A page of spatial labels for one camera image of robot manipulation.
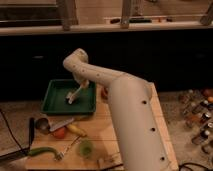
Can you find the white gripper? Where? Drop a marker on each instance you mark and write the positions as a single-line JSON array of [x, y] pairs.
[[84, 83]]

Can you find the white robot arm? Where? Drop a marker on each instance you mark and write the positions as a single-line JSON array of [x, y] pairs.
[[139, 140]]

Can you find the green plastic tray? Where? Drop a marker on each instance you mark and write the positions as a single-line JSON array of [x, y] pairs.
[[57, 100]]

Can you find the wooden block brush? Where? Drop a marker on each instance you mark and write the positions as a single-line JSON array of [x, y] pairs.
[[110, 161]]

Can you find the orange bowl with blue sponge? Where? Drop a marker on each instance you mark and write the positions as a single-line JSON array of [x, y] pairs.
[[104, 93]]

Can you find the yellow banana toy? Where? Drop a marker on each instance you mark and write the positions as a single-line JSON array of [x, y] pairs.
[[74, 129]]

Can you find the silver knife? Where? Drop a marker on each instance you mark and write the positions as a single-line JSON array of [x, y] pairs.
[[60, 124]]

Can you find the orange tomato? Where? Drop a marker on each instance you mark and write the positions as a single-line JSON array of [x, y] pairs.
[[59, 133]]

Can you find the metal measuring cup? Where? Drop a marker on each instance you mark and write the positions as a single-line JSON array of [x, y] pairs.
[[42, 125]]

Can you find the metal fork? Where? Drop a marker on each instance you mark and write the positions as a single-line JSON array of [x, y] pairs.
[[69, 146]]

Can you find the spice jars group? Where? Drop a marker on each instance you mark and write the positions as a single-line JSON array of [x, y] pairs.
[[196, 113]]

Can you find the black spatula handle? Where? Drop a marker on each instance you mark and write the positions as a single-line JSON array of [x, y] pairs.
[[31, 131]]

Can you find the green handled brush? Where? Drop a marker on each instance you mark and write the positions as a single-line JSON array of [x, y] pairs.
[[40, 150]]

